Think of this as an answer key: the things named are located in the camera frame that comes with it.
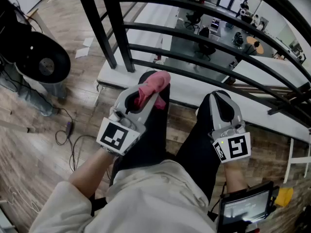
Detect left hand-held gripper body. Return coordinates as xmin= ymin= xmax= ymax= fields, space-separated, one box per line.
xmin=96 ymin=108 xmax=147 ymax=156

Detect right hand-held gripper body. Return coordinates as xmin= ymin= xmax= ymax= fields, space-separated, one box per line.
xmin=210 ymin=122 xmax=251 ymax=164

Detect pink cloth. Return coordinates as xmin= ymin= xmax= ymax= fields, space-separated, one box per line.
xmin=134 ymin=71 xmax=171 ymax=111

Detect black metal railing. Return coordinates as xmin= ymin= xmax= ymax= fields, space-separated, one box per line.
xmin=74 ymin=0 xmax=311 ymax=128

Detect person's right forearm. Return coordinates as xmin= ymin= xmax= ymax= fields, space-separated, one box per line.
xmin=222 ymin=160 xmax=248 ymax=194

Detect person's left forearm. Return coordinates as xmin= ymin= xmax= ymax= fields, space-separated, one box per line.
xmin=69 ymin=147 xmax=117 ymax=199

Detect person's left leg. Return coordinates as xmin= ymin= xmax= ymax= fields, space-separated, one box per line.
xmin=109 ymin=69 xmax=182 ymax=188

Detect person's leg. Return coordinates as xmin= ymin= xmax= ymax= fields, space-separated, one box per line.
xmin=109 ymin=69 xmax=182 ymax=188
xmin=174 ymin=89 xmax=233 ymax=203

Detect person's right leg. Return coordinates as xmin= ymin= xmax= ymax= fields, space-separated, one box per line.
xmin=174 ymin=89 xmax=233 ymax=203

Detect wooden staircase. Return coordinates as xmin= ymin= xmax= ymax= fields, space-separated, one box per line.
xmin=233 ymin=80 xmax=311 ymax=111

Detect black wrist-mounted screen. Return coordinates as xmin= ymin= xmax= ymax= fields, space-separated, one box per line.
xmin=217 ymin=180 xmax=280 ymax=233

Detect yellow plastic object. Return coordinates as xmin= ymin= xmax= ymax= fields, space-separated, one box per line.
xmin=274 ymin=187 xmax=294 ymax=208

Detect person's white shirt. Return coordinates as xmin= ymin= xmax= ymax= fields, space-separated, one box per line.
xmin=28 ymin=159 xmax=218 ymax=233

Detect round orange table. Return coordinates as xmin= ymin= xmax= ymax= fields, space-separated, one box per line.
xmin=246 ymin=35 xmax=265 ymax=56

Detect white office desk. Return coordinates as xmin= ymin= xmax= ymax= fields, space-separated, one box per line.
xmin=208 ymin=18 xmax=228 ymax=37

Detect grey metal cabinet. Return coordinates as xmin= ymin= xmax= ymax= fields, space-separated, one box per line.
xmin=259 ymin=17 xmax=270 ymax=31

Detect black round machine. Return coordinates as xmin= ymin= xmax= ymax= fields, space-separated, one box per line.
xmin=0 ymin=0 xmax=71 ymax=117

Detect wooden table white legs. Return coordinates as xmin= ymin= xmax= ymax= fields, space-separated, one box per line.
xmin=25 ymin=7 xmax=57 ymax=41

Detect grey metal rack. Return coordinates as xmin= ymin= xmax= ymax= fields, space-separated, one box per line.
xmin=0 ymin=199 xmax=17 ymax=233

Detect black power cable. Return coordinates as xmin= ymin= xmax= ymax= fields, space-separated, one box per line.
xmin=55 ymin=107 xmax=98 ymax=172

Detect white metal frame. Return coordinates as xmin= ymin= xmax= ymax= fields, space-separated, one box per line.
xmin=283 ymin=128 xmax=311 ymax=184

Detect white cable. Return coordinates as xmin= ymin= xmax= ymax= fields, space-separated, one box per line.
xmin=7 ymin=185 xmax=41 ymax=215

